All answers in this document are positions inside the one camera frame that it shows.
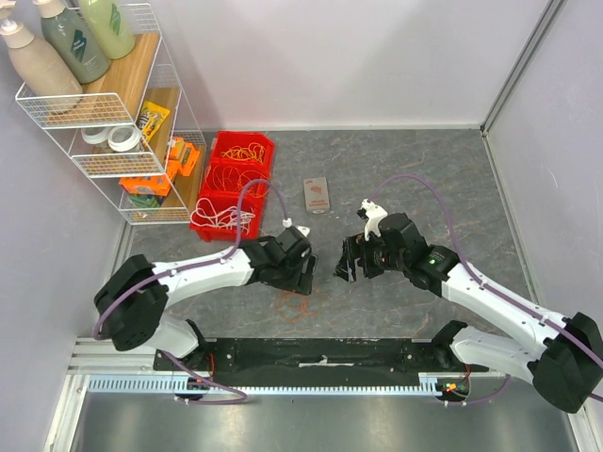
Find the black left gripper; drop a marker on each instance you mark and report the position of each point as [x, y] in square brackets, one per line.
[301, 282]

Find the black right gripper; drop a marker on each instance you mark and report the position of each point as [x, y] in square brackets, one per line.
[356, 257]

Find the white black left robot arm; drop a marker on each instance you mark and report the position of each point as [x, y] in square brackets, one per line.
[133, 303]

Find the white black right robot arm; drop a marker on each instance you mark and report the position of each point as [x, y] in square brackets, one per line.
[560, 356]

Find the red plastic bin near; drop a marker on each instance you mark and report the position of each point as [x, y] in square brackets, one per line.
[214, 216]

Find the red plastic bin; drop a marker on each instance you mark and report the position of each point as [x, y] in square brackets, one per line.
[230, 176]
[214, 216]
[251, 147]

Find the red plastic bin middle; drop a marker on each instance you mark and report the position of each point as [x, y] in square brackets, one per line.
[230, 176]

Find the red plastic bin far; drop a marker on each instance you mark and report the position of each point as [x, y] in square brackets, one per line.
[251, 147]

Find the orange green small boxes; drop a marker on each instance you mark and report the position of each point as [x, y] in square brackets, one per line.
[183, 156]

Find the orange snack box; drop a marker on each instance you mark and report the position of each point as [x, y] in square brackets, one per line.
[159, 185]

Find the green packet bottom shelf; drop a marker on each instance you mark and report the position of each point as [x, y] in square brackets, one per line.
[145, 201]

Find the yellow candy bag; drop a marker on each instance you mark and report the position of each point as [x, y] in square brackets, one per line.
[151, 117]

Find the white tape roll right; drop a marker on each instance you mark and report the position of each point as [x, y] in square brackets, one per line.
[124, 138]

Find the white tape roll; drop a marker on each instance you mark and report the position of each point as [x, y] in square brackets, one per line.
[95, 136]
[124, 138]

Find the white tape roll left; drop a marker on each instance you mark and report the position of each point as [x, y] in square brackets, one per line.
[95, 136]

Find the light green bottle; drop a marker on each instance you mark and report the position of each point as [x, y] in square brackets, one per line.
[109, 27]

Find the beige pump bottle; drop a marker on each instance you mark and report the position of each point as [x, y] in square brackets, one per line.
[39, 64]

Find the grey green pump bottle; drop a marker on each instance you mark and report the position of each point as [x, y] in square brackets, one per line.
[71, 37]

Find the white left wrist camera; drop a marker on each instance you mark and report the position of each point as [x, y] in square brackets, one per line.
[288, 223]

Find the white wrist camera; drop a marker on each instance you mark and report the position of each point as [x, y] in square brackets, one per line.
[372, 214]
[288, 223]

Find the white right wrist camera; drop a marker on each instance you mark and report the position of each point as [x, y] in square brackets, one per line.
[372, 214]

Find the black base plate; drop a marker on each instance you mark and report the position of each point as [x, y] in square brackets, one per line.
[320, 361]

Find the light blue cable duct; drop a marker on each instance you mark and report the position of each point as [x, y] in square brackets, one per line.
[187, 386]

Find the white wire shelf rack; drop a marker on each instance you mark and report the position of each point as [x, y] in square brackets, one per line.
[146, 75]

